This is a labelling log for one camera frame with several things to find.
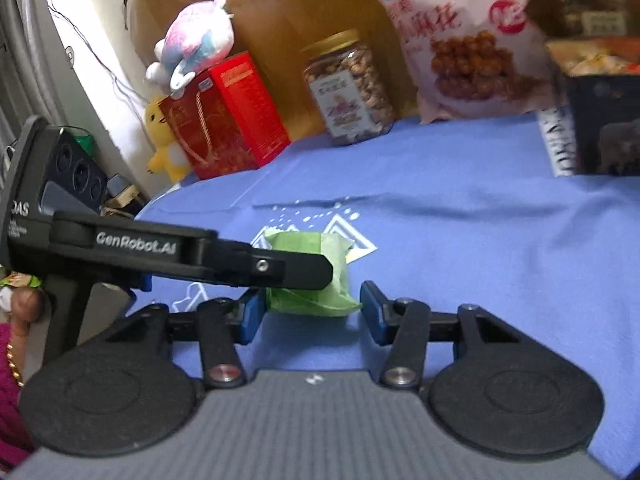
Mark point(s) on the blue printed tablecloth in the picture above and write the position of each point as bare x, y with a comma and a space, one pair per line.
450, 240

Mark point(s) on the green plastic object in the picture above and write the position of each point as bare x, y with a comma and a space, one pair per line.
85, 140

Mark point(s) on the pink snack bag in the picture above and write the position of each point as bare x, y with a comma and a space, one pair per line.
465, 50

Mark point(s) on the red gift box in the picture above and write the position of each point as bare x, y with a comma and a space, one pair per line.
230, 115

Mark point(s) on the person's left forearm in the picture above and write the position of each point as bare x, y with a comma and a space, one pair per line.
7, 410

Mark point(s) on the person's left hand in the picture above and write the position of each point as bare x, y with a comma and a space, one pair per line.
25, 307

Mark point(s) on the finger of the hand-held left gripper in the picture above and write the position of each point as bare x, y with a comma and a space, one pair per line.
142, 282
280, 270

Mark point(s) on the light green pastry packet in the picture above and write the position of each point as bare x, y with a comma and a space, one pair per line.
325, 280

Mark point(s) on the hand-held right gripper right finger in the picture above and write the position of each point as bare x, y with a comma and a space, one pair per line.
372, 310

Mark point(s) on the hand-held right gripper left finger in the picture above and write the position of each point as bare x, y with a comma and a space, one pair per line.
252, 317

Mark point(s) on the gold lid nut jar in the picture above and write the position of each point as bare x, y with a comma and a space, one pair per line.
350, 90

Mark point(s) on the wooden board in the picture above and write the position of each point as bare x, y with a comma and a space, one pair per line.
280, 0

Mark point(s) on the brown lid nut jar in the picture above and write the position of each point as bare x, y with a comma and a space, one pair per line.
590, 5

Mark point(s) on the yellow plush toy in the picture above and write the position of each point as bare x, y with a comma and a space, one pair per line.
162, 140

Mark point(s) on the pink plush toy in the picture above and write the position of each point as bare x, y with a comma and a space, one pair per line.
195, 40

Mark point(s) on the black elephant print box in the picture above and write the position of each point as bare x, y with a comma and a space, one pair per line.
605, 120

